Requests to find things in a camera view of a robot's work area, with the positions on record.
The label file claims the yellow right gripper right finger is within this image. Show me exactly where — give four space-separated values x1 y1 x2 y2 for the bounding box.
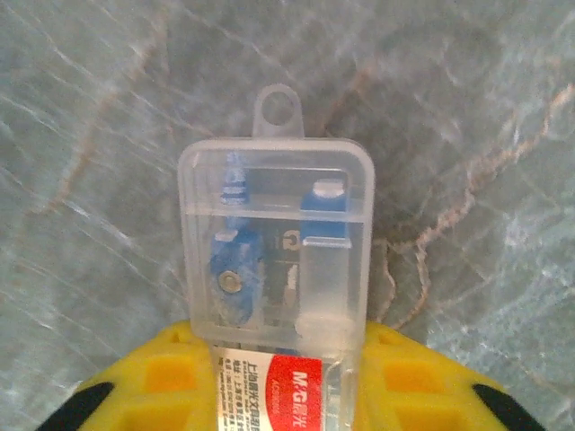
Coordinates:
357 321 547 431

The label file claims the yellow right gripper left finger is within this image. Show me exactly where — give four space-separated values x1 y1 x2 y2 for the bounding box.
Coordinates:
39 319 219 431

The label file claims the clear box with red label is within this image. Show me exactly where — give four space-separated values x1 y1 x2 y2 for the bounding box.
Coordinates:
177 83 376 431

